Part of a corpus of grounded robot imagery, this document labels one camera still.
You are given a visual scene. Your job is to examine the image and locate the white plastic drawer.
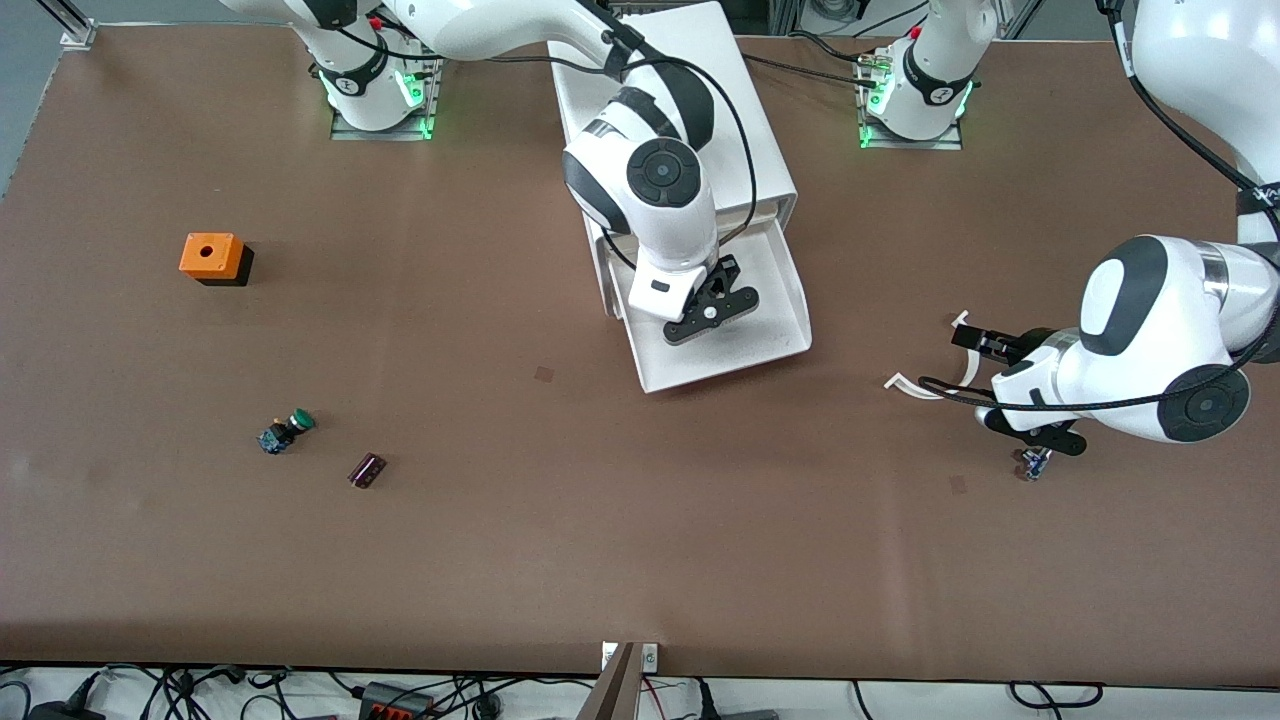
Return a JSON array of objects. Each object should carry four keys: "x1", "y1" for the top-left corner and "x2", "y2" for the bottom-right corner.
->
[
  {"x1": 622, "y1": 222, "x2": 813, "y2": 394},
  {"x1": 715, "y1": 203, "x2": 788, "y2": 233}
]

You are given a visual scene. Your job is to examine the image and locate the white plastic drawer cabinet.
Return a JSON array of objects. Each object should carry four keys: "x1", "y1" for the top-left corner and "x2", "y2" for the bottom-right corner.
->
[{"x1": 547, "y1": 0, "x2": 799, "y2": 321}]

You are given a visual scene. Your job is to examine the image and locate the white curved plastic strip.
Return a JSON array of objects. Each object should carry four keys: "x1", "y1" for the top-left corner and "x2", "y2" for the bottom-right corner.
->
[{"x1": 884, "y1": 310, "x2": 991, "y2": 401}]

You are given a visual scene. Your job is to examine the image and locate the brown wooden beam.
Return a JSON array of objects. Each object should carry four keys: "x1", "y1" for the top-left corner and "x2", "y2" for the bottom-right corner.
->
[{"x1": 575, "y1": 642, "x2": 641, "y2": 720}]

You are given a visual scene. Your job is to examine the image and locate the orange box with black base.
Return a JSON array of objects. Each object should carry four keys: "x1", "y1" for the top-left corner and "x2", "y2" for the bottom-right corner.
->
[{"x1": 180, "y1": 232, "x2": 254, "y2": 288}]

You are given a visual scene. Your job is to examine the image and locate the black power strip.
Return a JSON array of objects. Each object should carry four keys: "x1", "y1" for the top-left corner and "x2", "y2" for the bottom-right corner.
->
[{"x1": 358, "y1": 680, "x2": 438, "y2": 720}]

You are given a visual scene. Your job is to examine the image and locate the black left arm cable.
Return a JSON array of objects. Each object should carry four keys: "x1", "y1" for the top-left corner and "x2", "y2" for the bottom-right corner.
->
[{"x1": 918, "y1": 0, "x2": 1280, "y2": 413}]

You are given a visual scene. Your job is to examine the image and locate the black looped cable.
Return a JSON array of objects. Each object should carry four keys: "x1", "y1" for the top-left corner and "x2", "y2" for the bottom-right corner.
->
[{"x1": 1005, "y1": 680, "x2": 1106, "y2": 713}]

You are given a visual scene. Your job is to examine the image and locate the black cable on table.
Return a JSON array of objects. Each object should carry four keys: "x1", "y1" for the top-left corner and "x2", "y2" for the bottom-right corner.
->
[{"x1": 742, "y1": 30, "x2": 886, "y2": 91}]

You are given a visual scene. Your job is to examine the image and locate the white metal bracket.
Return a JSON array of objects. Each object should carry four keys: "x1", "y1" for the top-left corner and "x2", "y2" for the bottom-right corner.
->
[{"x1": 600, "y1": 642, "x2": 661, "y2": 673}]

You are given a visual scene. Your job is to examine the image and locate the green push button switch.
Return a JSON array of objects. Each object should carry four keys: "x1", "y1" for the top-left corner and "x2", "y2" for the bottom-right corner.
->
[{"x1": 258, "y1": 408, "x2": 316, "y2": 456}]

